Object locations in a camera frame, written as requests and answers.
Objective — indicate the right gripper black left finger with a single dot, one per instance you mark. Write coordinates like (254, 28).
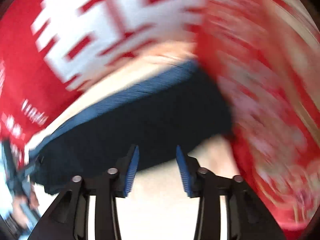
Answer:
(68, 215)

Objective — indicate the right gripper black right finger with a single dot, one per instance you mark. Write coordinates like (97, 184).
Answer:
(228, 207)

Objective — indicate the black pants with grey lining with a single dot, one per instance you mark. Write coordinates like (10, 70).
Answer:
(181, 106)

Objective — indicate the cream sofa seat cover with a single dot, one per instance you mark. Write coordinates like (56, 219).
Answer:
(157, 189)

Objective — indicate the small red embroidered pillow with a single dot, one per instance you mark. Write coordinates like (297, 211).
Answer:
(264, 55)

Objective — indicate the red blanket with white characters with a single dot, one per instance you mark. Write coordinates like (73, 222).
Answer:
(60, 56)

